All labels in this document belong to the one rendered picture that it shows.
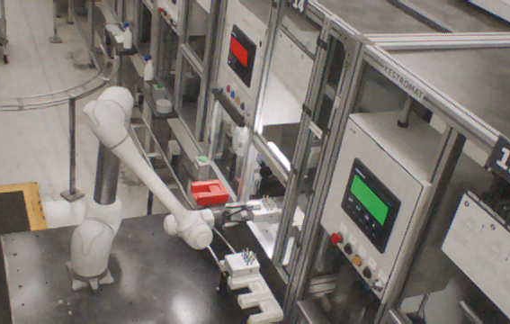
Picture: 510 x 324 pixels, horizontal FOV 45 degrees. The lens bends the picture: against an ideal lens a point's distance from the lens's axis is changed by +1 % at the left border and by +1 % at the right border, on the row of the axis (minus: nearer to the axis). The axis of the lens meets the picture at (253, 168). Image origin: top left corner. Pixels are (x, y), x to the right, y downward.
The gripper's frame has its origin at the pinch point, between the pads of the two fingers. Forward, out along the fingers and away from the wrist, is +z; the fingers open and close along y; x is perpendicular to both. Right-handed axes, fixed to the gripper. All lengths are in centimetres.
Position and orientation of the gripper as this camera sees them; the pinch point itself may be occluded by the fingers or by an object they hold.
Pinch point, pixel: (253, 211)
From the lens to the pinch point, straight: 277.3
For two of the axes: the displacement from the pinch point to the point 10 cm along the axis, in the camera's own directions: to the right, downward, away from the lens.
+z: 9.1, -1.2, 3.9
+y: 1.3, -8.3, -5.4
